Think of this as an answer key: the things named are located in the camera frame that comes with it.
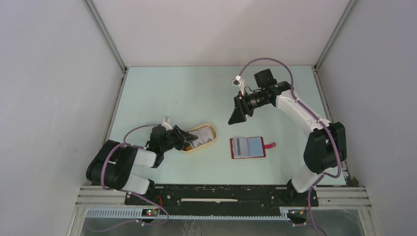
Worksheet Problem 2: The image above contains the silver VIP card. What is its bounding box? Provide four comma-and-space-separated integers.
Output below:
189, 126, 214, 148

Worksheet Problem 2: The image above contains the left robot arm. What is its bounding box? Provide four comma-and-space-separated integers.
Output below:
86, 124, 198, 205

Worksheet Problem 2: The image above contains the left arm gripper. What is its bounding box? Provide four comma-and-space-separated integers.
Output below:
160, 125, 198, 152

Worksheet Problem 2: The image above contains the red leather card holder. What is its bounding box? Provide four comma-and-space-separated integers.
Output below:
230, 137, 276, 159

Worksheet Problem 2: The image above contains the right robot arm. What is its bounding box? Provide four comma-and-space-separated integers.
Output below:
228, 69, 347, 206

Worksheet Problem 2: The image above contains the beige oval plastic tray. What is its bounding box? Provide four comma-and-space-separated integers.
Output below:
181, 123, 217, 153

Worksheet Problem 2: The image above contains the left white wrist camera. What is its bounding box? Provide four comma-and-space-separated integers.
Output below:
161, 117, 173, 130

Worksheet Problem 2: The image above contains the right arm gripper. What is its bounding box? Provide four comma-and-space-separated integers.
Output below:
228, 90, 270, 125

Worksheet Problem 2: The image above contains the aluminium frame rail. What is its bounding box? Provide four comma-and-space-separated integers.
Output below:
67, 185, 381, 236

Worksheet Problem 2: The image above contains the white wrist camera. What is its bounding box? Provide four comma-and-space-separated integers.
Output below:
231, 75, 245, 95
161, 117, 173, 130

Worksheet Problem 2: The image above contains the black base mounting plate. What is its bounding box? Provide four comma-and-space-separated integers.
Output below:
124, 184, 319, 216

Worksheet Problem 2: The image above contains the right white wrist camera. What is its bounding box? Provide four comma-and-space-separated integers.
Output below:
231, 75, 245, 95

